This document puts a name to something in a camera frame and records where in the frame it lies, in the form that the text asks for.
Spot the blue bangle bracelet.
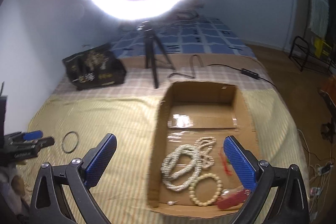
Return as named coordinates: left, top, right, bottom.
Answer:
left=61, top=131, right=79, bottom=154

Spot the brown leather wristwatch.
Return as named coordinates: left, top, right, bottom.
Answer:
left=215, top=186, right=251, bottom=210

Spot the cream bead bracelet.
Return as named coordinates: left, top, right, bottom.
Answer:
left=188, top=173, right=223, bottom=207

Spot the thin pearl necklace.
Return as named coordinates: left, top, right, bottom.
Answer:
left=194, top=136, right=217, bottom=169

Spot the white power strip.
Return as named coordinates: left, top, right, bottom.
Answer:
left=317, top=163, right=334, bottom=176

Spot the striped yellow bed cloth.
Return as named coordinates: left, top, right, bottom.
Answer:
left=20, top=89, right=309, bottom=223

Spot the cardboard box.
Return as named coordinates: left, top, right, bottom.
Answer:
left=147, top=81, right=259, bottom=219

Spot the black snack bag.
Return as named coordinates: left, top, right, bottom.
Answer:
left=62, top=43, right=127, bottom=90

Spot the orange wooden stool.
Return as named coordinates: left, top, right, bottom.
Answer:
left=319, top=75, right=336, bottom=105

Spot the black clothes rack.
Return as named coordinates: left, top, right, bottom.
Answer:
left=289, top=0, right=335, bottom=74

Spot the blue checkered quilt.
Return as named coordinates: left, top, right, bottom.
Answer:
left=111, top=16, right=255, bottom=59

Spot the black power cable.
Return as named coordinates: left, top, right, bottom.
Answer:
left=167, top=54, right=279, bottom=90

